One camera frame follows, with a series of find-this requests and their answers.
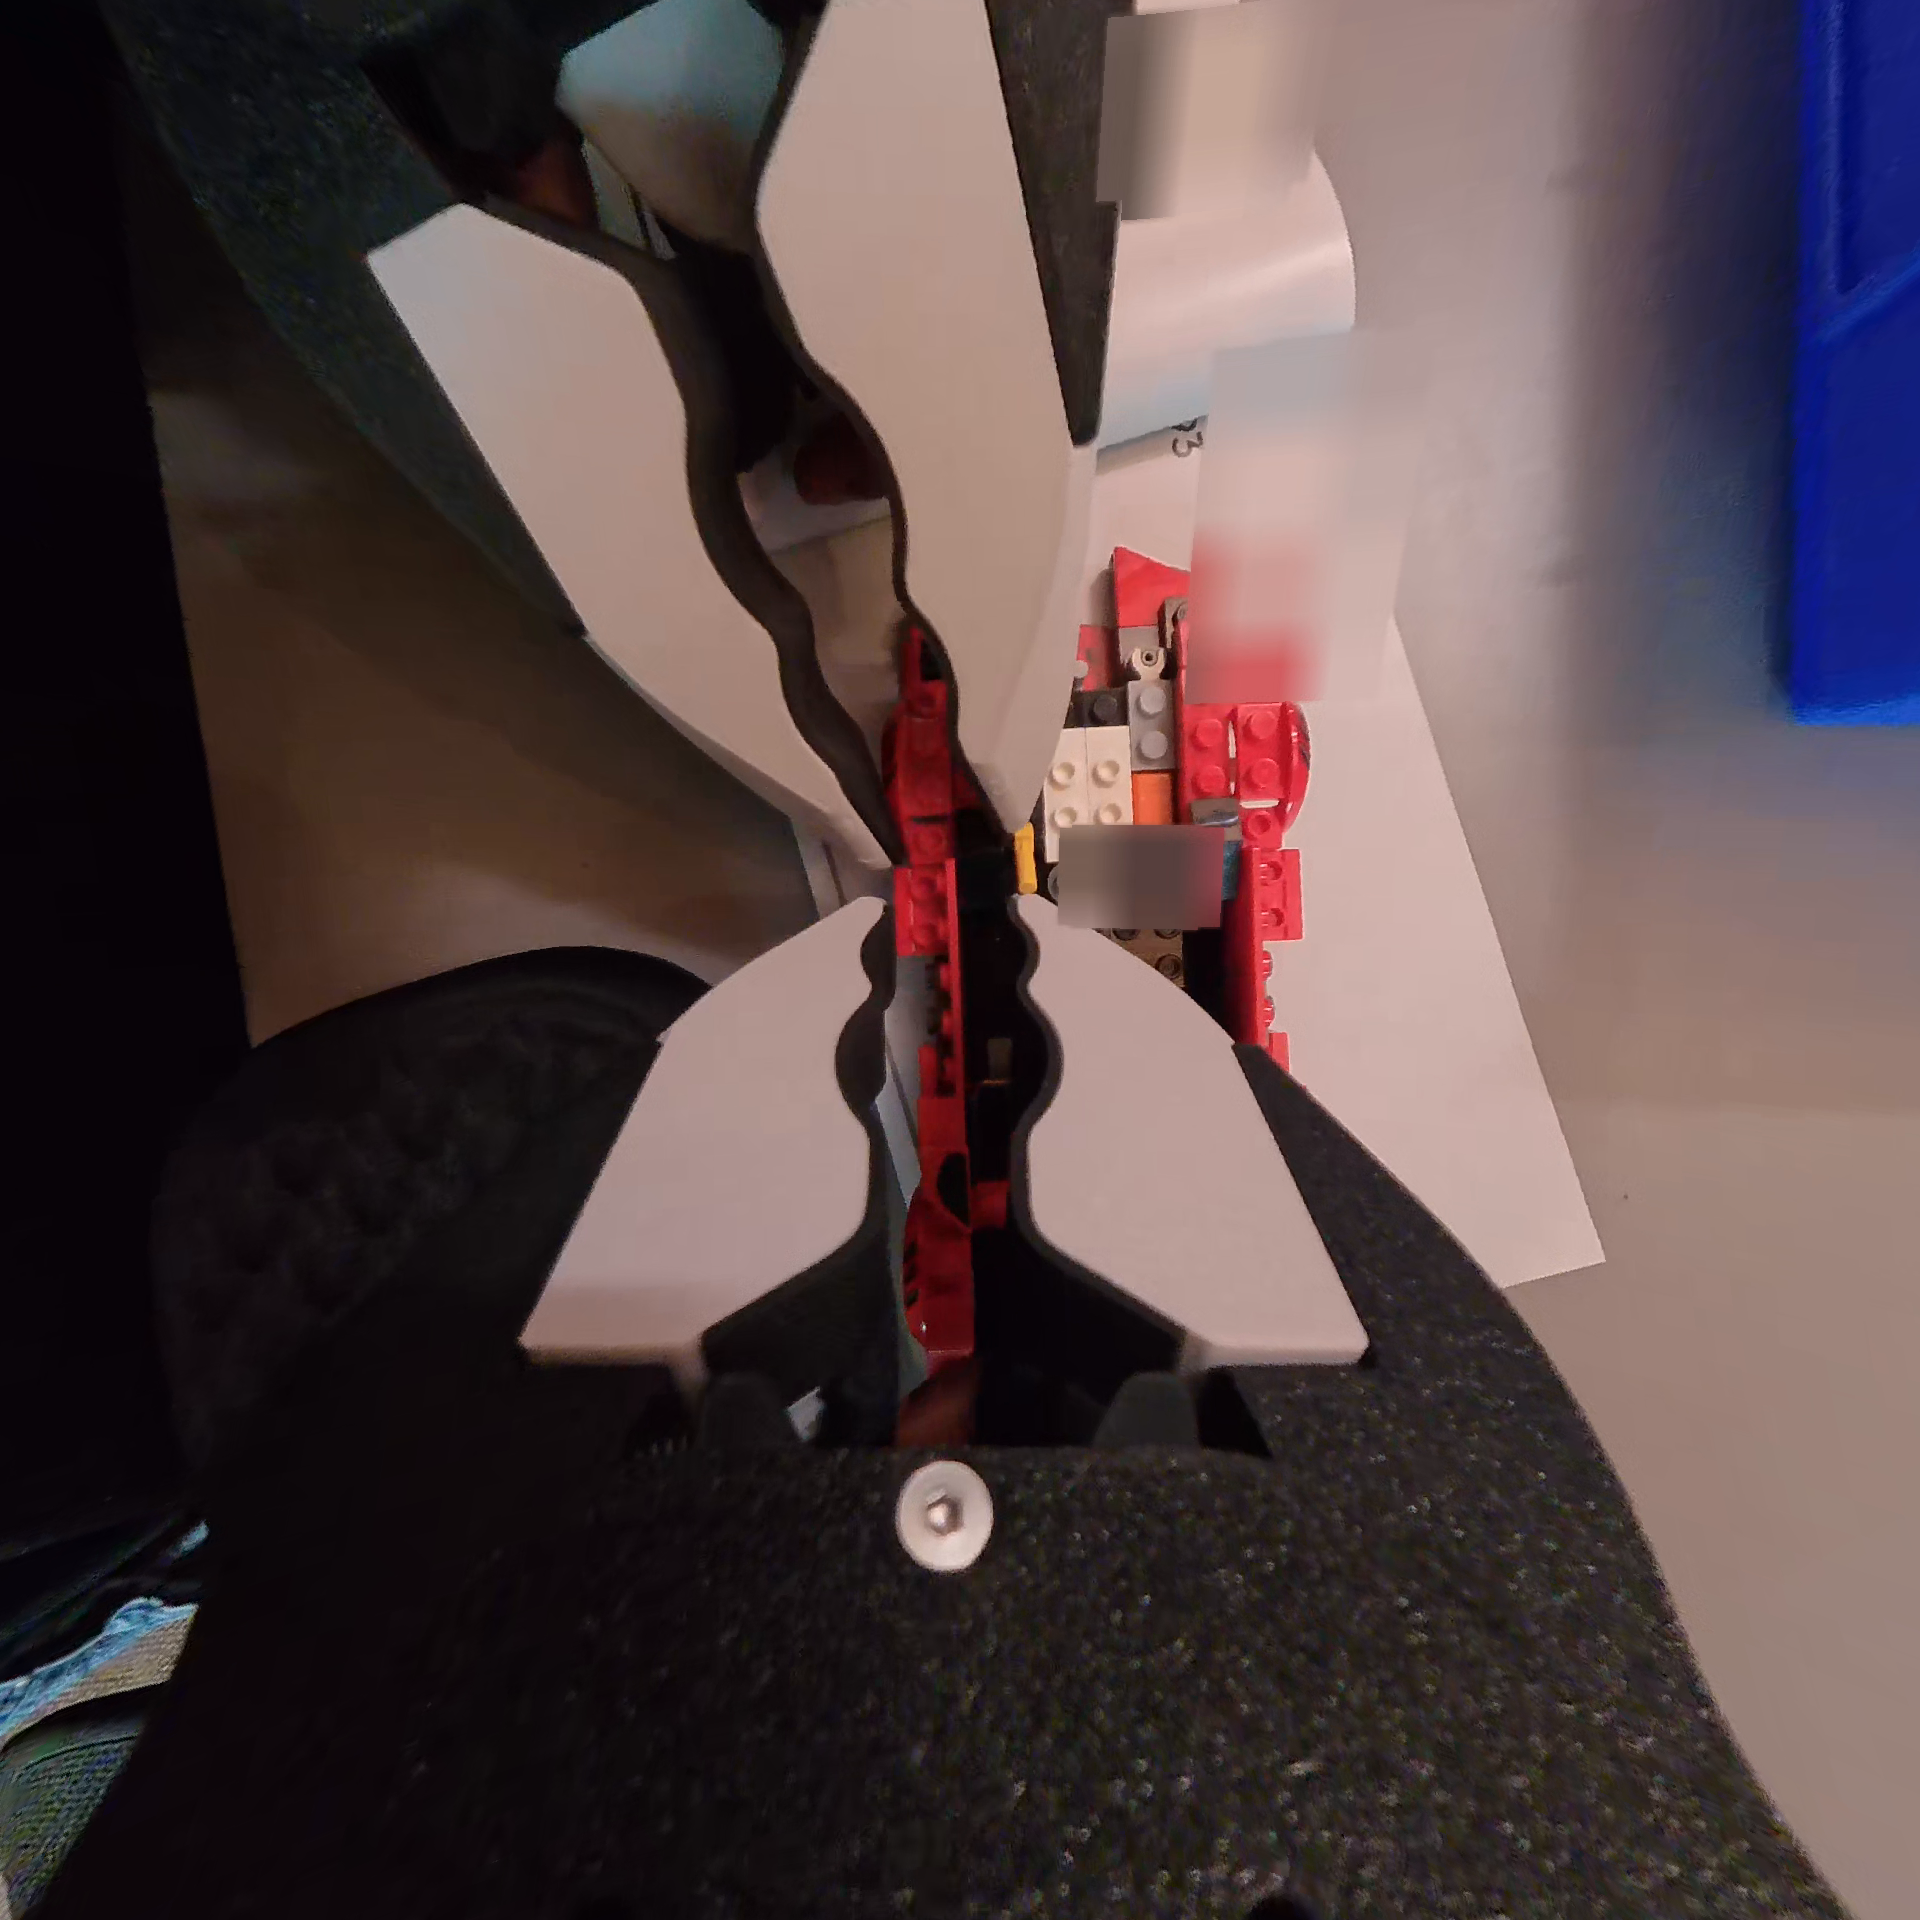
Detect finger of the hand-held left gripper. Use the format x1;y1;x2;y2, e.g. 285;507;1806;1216
363;199;905;874
749;0;1107;818

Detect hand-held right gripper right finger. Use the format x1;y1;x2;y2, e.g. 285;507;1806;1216
971;896;1373;1446

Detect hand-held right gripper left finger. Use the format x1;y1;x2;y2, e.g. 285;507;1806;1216
518;896;905;1446

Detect red toy brick car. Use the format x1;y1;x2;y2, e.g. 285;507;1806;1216
884;547;1320;1368

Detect person's left hand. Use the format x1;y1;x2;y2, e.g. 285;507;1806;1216
792;416;890;510

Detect white instruction booklet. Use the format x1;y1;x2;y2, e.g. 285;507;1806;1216
736;195;1608;1354

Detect black dimpled wrist rest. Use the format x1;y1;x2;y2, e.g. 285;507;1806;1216
150;945;713;1503

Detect blue patterned cloth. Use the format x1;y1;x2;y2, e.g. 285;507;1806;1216
0;1522;212;1892

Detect blue plastic bin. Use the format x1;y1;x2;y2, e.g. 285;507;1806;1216
1785;0;1920;732

